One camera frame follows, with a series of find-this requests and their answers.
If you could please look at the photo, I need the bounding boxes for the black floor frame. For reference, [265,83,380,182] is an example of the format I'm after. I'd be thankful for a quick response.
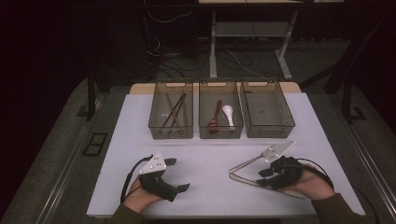
[81,132,109,158]

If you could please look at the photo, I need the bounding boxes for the white ceramic spoon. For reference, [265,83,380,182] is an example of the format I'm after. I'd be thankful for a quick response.
[221,105,236,132]

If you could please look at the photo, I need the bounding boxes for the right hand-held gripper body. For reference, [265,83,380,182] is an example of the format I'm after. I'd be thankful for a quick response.
[260,139,305,190]

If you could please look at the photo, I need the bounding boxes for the brown wooden chopstick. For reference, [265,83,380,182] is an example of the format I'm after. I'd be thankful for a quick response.
[181,98,190,127]
[163,92,181,128]

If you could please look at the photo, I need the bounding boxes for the metal fork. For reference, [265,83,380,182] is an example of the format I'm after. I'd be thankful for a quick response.
[228,155,266,175]

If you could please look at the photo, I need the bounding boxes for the person's left hand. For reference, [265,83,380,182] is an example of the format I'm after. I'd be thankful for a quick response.
[123,177,163,215]

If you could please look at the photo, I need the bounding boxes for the person's right hand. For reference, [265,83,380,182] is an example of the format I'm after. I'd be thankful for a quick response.
[281,169,337,202]

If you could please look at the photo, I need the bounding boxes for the white floor cable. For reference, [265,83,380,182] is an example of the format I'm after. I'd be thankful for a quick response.
[223,48,266,79]

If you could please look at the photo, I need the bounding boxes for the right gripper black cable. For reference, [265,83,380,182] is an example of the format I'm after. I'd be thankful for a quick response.
[293,157,335,191]

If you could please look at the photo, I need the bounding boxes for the brown wooden spoon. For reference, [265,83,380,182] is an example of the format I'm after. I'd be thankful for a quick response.
[207,99,224,135]

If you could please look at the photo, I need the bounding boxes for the tangle of black floor cables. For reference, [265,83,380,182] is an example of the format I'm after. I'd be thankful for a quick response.
[146,18,216,80]

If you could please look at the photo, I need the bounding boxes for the metal floor rail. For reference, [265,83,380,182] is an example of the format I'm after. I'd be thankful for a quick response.
[344,119,396,214]
[36,122,94,224]

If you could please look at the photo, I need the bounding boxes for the black metal stand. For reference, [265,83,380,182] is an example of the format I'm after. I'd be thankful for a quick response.
[300,12,394,124]
[76,66,105,122]

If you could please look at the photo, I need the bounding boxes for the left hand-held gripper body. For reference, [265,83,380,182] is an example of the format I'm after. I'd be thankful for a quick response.
[137,150,180,203]

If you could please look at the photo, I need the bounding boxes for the hanging white cable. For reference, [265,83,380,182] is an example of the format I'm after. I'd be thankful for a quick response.
[147,10,193,24]

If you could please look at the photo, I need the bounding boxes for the white metal desk frame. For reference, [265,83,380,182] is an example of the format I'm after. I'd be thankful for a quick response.
[198,0,346,80]

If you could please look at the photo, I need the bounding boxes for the transparent grey plastic bin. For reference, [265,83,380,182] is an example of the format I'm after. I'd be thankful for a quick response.
[241,80,296,139]
[148,80,195,140]
[198,80,245,140]

